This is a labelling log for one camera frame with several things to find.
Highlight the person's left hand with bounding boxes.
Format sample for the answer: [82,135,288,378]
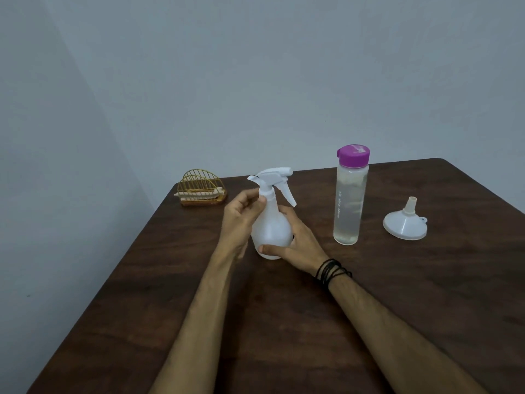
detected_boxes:
[216,188,268,262]

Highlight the person's right hand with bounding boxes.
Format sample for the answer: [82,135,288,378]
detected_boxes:
[257,205,331,280]

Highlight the white spray bottle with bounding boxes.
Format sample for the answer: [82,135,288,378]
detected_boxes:
[250,188,294,260]

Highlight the clear water bottle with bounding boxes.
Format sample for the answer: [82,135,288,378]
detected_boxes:
[332,164,369,246]

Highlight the white trigger sprayer head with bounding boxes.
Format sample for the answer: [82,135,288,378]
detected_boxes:
[247,167,298,208]

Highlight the white plastic funnel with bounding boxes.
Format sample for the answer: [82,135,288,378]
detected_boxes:
[382,196,429,241]

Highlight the purple bottle cap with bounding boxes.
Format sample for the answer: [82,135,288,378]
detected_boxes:
[337,144,371,169]

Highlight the person's right forearm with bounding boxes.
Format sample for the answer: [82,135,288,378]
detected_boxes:
[328,274,489,394]

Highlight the person's left forearm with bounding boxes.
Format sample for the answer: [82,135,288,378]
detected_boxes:
[149,241,247,394]

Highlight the white paper napkins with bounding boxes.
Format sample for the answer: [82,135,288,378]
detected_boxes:
[173,187,222,200]

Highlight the dark wooden table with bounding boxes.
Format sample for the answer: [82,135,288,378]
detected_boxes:
[26,158,525,394]

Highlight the black cord bracelets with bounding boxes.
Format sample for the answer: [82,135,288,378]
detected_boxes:
[314,258,353,288]

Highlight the gold wire napkin holder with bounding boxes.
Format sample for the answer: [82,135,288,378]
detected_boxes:
[173,169,228,207]

